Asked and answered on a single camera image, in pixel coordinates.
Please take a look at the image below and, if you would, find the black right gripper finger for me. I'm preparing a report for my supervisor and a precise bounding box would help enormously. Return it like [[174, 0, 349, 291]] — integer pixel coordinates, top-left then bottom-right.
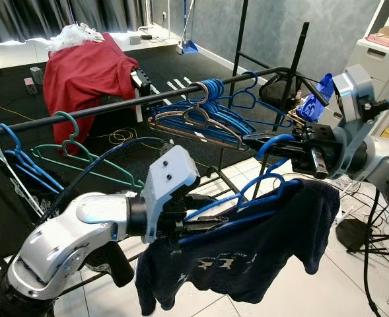
[[273, 147, 310, 164], [242, 134, 297, 147]]

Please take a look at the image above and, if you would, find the blue plastic hanger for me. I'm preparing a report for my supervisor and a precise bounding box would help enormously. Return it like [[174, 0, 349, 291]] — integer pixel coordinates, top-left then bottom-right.
[[181, 134, 301, 229], [0, 122, 66, 195]]

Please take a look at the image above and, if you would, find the navy garment with white print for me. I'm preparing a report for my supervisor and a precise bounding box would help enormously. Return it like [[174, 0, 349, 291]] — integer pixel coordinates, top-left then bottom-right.
[[135, 178, 341, 316]]

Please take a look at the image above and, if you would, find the green plastic hanger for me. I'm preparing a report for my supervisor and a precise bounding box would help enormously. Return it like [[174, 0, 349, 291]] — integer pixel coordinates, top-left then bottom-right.
[[30, 111, 145, 191]]

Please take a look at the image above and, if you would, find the white plastic hanger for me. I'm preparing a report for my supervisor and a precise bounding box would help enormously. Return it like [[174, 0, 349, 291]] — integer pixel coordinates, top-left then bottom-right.
[[0, 129, 33, 219]]

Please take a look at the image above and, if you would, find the crumpled bright blue bag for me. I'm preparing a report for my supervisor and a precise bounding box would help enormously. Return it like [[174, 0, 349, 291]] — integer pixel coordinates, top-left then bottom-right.
[[297, 73, 334, 123]]

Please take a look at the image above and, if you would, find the black duffel bag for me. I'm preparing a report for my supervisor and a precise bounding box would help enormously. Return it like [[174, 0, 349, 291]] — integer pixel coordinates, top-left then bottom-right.
[[259, 71, 304, 110]]

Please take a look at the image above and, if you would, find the bunch of blue hangers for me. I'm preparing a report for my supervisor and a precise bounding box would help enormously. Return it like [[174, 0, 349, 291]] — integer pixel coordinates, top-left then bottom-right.
[[158, 71, 294, 149]]

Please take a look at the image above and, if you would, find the black floor power adapter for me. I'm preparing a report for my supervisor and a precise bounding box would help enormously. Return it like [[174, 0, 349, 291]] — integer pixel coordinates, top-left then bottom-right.
[[336, 218, 373, 252]]

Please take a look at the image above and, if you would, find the white drawer cabinet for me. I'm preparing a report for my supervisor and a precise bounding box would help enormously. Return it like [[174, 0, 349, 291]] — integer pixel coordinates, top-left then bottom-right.
[[346, 36, 389, 106]]

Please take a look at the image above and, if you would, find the black metal clothes rack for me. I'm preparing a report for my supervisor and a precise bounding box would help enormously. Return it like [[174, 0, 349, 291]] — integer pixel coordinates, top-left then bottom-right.
[[0, 0, 327, 298]]

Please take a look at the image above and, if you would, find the black and white machine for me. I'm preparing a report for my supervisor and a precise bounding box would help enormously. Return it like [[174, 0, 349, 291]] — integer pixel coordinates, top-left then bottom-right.
[[129, 66, 155, 123]]

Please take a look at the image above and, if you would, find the red cloth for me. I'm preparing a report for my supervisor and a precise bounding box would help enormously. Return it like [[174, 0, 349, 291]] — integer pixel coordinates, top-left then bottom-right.
[[42, 33, 141, 146]]

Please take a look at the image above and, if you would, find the small grey floor box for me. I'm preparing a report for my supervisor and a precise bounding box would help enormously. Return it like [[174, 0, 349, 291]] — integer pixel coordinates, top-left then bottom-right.
[[22, 66, 46, 93]]

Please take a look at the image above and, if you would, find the white plastic bag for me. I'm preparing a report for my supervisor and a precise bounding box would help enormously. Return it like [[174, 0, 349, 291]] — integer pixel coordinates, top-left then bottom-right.
[[49, 23, 106, 52]]

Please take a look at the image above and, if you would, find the white window ledge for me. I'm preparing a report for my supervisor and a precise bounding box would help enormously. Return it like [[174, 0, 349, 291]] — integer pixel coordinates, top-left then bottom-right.
[[0, 26, 182, 70]]

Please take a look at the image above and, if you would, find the dark window curtain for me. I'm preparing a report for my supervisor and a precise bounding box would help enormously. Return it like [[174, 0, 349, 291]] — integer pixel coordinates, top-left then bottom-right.
[[0, 0, 155, 44]]

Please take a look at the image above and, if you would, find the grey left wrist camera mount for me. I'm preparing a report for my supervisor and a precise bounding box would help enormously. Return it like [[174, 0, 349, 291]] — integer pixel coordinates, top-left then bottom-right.
[[141, 145, 200, 242]]

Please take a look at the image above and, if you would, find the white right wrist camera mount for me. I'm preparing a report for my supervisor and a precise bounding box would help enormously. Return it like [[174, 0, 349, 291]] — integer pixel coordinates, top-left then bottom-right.
[[332, 64, 380, 179]]

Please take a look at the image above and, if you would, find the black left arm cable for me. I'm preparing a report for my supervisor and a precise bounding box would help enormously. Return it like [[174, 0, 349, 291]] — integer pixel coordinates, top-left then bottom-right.
[[39, 137, 168, 225]]

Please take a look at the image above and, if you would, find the yellow floor cable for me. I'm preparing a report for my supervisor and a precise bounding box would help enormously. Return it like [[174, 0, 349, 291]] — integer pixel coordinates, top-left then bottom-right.
[[108, 127, 142, 145]]

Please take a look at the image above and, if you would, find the black floor cable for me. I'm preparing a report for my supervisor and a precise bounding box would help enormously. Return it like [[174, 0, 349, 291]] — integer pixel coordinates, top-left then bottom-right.
[[363, 192, 389, 317]]

